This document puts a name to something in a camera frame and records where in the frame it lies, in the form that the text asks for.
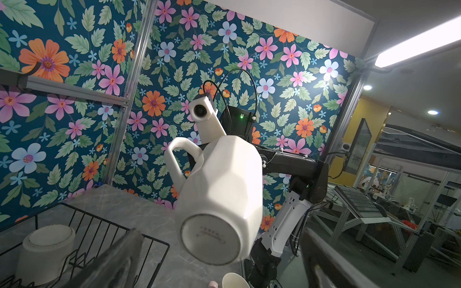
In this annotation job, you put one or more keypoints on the aluminium frame corner post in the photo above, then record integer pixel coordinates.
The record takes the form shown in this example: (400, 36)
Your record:
(129, 91)

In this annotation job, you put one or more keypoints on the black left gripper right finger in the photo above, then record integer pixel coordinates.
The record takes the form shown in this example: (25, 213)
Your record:
(326, 268)

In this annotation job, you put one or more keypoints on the pink mug white inside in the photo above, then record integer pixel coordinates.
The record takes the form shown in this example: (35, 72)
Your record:
(233, 280)

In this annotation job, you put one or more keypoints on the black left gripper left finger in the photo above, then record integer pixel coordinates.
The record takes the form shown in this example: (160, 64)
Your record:
(115, 268)

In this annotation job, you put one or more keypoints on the white faceted mug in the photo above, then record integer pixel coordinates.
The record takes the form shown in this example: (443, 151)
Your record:
(220, 204)

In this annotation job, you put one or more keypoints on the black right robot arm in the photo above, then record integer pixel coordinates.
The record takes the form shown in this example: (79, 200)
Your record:
(307, 188)

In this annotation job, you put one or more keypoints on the black wire dish rack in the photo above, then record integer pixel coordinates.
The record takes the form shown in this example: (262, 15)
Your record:
(94, 236)

